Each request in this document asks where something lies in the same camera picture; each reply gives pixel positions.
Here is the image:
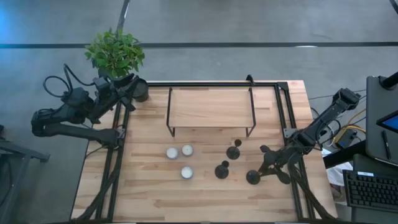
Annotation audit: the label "white tealight candle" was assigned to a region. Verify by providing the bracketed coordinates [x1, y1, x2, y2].
[180, 166, 194, 180]
[181, 144, 195, 157]
[165, 146, 179, 161]

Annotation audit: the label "black computer keyboard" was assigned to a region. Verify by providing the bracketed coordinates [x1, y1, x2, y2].
[343, 169, 398, 214]

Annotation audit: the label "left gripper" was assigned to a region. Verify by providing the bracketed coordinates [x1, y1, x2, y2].
[92, 73, 140, 115]

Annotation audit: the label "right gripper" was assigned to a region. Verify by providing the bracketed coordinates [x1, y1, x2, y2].
[259, 141, 304, 185]

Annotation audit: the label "green leafy plant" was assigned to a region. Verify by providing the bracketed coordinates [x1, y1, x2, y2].
[84, 27, 146, 78]

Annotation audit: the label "tall black candlestick holder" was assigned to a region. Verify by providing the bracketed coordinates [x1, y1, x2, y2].
[246, 169, 265, 185]

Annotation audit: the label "tablet with blue screen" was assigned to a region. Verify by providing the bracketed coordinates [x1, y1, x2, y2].
[376, 110, 398, 134]

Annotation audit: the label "black monitor stand pole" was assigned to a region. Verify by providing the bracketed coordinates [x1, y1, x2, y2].
[379, 71, 398, 91]

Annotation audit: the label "black aluminium table frame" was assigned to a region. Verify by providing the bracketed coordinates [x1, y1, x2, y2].
[70, 80, 338, 224]

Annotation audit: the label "wooden shelf riser, black legs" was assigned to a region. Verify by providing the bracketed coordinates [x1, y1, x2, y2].
[165, 86, 257, 138]

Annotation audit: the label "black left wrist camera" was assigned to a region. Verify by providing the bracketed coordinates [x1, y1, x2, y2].
[92, 76, 110, 94]

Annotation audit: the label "black desk edge bar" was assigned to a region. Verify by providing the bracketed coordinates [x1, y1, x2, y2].
[323, 141, 368, 169]

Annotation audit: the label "white plastic bag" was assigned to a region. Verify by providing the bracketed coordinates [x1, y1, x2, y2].
[322, 148, 354, 187]

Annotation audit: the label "black pen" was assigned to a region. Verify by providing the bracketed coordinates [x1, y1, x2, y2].
[381, 129, 392, 161]

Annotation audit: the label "black power adapter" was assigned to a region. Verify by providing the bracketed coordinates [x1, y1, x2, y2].
[337, 129, 358, 149]

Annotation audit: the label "yellow cable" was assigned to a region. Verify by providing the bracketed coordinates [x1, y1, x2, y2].
[332, 108, 367, 144]

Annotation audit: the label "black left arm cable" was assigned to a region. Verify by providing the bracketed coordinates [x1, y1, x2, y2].
[42, 63, 96, 99]

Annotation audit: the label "grey metal side table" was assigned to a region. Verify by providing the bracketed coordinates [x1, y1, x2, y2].
[0, 124, 50, 224]

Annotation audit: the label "black plant pot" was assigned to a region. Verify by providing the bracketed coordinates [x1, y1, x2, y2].
[132, 78, 149, 103]

